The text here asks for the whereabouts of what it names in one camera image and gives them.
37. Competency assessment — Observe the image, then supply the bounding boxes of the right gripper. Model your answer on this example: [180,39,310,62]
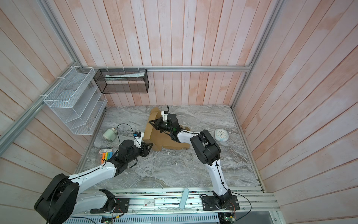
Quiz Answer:
[150,118,174,134]

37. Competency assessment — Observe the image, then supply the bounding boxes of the brown cardboard box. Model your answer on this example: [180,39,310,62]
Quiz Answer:
[142,107,190,151]

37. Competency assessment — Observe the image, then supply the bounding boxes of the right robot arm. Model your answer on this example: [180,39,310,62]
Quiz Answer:
[148,114,232,209]

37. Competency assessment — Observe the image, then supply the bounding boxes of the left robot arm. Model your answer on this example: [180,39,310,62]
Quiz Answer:
[34,140,152,224]

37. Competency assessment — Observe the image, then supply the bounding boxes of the white tape roll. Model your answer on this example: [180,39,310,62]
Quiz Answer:
[103,128,117,142]

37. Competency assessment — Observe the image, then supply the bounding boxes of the coloured marker pack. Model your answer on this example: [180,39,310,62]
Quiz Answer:
[99,147,113,164]

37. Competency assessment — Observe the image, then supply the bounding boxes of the black mesh basket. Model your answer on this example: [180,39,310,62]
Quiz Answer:
[94,69,150,94]

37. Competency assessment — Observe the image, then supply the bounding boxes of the white label tag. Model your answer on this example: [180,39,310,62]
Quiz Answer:
[143,199,155,207]

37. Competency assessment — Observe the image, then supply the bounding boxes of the paper sheet in basket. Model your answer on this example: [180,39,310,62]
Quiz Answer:
[105,72,145,81]

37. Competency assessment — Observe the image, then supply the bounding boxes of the white round clock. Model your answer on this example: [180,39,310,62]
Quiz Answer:
[214,129,229,142]

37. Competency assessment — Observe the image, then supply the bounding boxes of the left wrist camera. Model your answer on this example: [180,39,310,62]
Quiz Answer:
[133,131,144,148]

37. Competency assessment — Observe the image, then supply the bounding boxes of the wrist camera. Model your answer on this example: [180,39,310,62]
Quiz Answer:
[133,131,144,148]
[161,111,170,122]

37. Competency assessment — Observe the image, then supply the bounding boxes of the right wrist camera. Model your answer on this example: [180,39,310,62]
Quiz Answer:
[161,111,170,122]

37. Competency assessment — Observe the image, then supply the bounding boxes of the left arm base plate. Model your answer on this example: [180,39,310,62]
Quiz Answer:
[90,189,130,214]

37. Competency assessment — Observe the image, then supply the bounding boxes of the white wire mesh shelf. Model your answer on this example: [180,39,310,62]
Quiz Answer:
[44,66,107,135]

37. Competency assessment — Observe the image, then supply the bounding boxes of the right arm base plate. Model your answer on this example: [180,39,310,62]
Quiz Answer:
[200,194,240,211]

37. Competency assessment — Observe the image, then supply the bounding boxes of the aluminium wall frame bar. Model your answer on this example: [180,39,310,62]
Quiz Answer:
[90,65,251,72]

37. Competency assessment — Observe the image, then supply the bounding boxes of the aluminium front rail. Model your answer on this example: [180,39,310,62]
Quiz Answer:
[73,186,280,218]

